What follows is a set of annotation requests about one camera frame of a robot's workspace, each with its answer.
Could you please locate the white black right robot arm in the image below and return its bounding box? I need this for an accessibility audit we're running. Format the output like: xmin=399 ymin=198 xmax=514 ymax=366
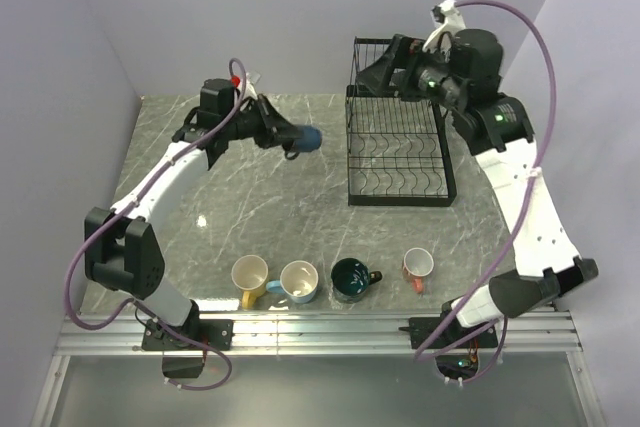
xmin=356 ymin=29 xmax=599 ymax=347

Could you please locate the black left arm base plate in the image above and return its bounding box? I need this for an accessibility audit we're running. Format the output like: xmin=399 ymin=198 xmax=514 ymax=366
xmin=141 ymin=319 xmax=233 ymax=352

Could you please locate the dark green ceramic mug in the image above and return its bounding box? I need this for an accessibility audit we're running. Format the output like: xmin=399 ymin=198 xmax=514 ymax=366
xmin=331 ymin=258 xmax=383 ymax=303

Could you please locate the dark blue ceramic mug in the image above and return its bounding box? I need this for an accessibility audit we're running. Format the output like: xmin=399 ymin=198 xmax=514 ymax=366
xmin=282 ymin=125 xmax=323 ymax=160

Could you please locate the aluminium mounting rail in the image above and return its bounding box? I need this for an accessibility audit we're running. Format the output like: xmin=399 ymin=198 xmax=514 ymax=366
xmin=54 ymin=308 xmax=582 ymax=356

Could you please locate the light blue ceramic mug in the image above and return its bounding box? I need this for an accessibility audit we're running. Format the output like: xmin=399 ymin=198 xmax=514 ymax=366
xmin=266 ymin=260 xmax=319 ymax=304

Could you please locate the black box under rail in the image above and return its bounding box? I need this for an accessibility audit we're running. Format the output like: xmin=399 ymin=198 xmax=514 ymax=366
xmin=161 ymin=356 xmax=206 ymax=380

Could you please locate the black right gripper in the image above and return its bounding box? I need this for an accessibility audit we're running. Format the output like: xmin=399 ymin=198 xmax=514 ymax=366
xmin=357 ymin=33 xmax=468 ymax=112

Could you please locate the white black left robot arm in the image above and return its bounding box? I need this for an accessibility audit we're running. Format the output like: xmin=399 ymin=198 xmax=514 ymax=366
xmin=84 ymin=76 xmax=322 ymax=350

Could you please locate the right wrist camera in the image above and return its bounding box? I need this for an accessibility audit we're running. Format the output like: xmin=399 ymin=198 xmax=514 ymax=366
xmin=422 ymin=0 xmax=466 ymax=52

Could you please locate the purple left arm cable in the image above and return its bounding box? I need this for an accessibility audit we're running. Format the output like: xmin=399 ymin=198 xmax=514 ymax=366
xmin=64 ymin=57 xmax=251 ymax=392

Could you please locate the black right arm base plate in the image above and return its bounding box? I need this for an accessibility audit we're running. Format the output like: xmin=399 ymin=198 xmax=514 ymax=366
xmin=398 ymin=317 xmax=498 ymax=350

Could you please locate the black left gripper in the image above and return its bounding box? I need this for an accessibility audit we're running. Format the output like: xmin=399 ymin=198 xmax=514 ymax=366
xmin=224 ymin=94 xmax=306 ymax=150

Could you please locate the yellow ceramic mug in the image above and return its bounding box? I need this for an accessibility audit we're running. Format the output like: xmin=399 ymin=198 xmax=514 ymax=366
xmin=231 ymin=255 xmax=269 ymax=310

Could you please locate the pink ceramic mug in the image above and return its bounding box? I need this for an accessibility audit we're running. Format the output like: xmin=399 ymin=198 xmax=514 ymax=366
xmin=402 ymin=247 xmax=434 ymax=295

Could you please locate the black wire dish rack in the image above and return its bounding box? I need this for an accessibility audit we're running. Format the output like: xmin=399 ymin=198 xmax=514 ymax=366
xmin=345 ymin=38 xmax=457 ymax=207

